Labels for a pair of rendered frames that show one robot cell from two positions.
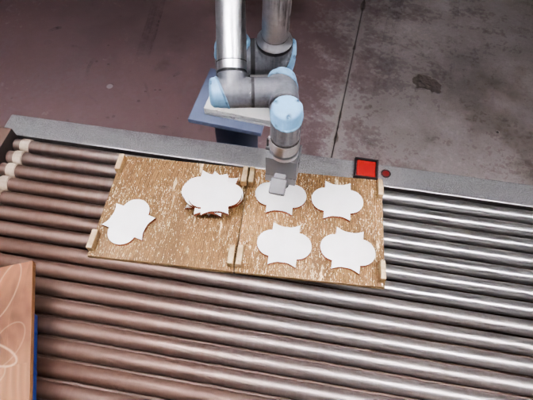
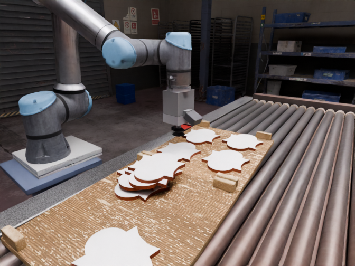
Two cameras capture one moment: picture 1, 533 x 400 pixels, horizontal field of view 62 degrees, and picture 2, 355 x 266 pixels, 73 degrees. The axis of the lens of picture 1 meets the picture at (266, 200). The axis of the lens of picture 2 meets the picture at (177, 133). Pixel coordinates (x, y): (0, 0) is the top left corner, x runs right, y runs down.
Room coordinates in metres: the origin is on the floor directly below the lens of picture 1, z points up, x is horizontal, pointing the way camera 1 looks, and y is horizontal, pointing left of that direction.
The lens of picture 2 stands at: (0.37, 0.63, 1.30)
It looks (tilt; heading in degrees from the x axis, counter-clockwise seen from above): 21 degrees down; 297
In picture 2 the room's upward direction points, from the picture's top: straight up
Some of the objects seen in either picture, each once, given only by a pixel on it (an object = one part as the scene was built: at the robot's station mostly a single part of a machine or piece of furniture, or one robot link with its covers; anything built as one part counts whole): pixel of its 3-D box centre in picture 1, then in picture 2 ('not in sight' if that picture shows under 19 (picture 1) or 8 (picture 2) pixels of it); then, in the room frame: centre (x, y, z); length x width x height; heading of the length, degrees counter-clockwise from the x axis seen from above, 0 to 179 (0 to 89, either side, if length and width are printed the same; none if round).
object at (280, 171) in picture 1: (280, 167); (183, 104); (0.69, -0.04, 1.11); 0.12 x 0.09 x 0.16; 167
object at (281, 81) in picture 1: (276, 91); (146, 52); (0.81, -0.02, 1.27); 0.11 x 0.11 x 0.08; 4
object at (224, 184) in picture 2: (231, 255); (224, 184); (0.51, 0.09, 0.95); 0.06 x 0.02 x 0.03; 175
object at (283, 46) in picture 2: not in sight; (289, 46); (0.73, -4.89, 1.20); 0.36 x 0.28 x 0.22; 155
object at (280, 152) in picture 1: (283, 142); (178, 78); (0.71, -0.04, 1.19); 0.08 x 0.08 x 0.05
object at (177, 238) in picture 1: (174, 210); (136, 214); (0.66, 0.27, 0.93); 0.41 x 0.35 x 0.02; 85
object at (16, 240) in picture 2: (120, 163); (13, 237); (0.81, 0.46, 0.95); 0.06 x 0.02 x 0.03; 175
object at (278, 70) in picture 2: not in sight; (281, 69); (0.80, -4.86, 0.74); 0.44 x 0.36 x 0.20; 153
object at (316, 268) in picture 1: (312, 224); (212, 150); (0.62, -0.14, 0.93); 0.41 x 0.35 x 0.02; 85
